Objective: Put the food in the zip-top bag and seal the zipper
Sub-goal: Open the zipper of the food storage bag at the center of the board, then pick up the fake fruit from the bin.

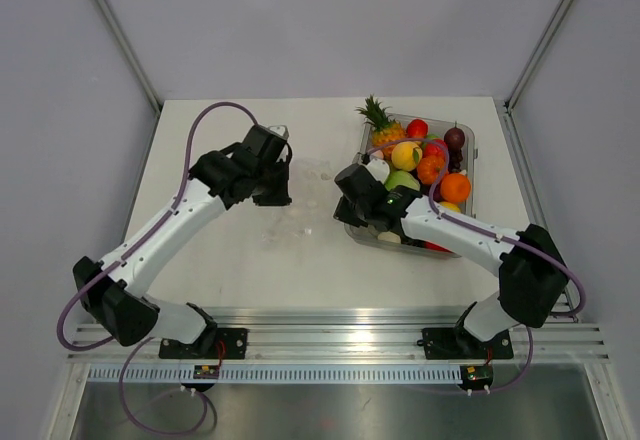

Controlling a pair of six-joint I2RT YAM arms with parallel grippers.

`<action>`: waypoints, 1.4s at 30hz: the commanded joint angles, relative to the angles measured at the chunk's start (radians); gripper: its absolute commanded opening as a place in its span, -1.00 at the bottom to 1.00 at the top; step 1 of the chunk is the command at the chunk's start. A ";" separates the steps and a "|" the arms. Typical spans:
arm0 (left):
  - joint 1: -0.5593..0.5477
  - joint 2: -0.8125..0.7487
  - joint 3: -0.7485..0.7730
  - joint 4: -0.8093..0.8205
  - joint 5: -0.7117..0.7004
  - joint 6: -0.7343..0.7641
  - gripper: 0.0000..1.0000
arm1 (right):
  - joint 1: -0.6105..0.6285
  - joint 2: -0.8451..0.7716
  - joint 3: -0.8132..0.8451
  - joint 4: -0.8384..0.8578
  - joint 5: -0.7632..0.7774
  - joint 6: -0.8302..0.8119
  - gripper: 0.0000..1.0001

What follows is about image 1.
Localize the right aluminium frame post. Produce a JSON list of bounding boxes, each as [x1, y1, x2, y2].
[[504, 0, 577, 114]]

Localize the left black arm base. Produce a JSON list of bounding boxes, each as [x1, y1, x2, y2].
[[159, 327, 249, 360]]

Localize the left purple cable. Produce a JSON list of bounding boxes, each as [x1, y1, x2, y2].
[[55, 101, 261, 435]]

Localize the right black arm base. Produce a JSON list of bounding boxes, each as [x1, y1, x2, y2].
[[416, 327, 514, 360]]

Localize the aluminium frame post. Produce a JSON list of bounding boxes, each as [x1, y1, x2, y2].
[[504, 0, 577, 114], [91, 0, 163, 117]]

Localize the left aluminium frame post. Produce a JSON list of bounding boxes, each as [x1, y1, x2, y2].
[[91, 0, 163, 117]]

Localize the dark purple passion fruit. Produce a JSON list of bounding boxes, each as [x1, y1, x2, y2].
[[443, 123, 466, 151]]

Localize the white toy egg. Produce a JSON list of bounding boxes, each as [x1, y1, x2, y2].
[[377, 231, 402, 244]]

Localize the red toy mango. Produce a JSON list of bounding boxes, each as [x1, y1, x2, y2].
[[406, 118, 429, 141]]

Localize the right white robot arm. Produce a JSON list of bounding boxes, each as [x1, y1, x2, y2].
[[334, 164, 569, 360]]

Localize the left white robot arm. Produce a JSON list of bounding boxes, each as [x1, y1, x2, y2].
[[72, 125, 293, 358]]

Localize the green toy cabbage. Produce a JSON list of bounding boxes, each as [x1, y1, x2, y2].
[[384, 170, 421, 191]]

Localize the orange toy persimmon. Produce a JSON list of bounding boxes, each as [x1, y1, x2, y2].
[[416, 155, 447, 186]]

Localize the toy pineapple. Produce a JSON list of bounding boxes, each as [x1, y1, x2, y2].
[[356, 95, 406, 147]]

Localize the aluminium mounting rail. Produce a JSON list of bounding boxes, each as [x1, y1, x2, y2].
[[66, 314, 610, 385]]

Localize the yellow toy peach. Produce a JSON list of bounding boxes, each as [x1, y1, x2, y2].
[[391, 141, 423, 172]]

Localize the clear zip top bag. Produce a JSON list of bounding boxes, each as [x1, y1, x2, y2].
[[261, 158, 334, 249]]

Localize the yellow toy lemon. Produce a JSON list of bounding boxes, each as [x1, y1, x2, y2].
[[439, 201, 462, 213]]

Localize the orange toy tangerine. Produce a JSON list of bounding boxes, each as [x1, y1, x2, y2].
[[440, 173, 472, 204]]

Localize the clear plastic food bin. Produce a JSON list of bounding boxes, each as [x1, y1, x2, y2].
[[346, 113, 477, 259]]

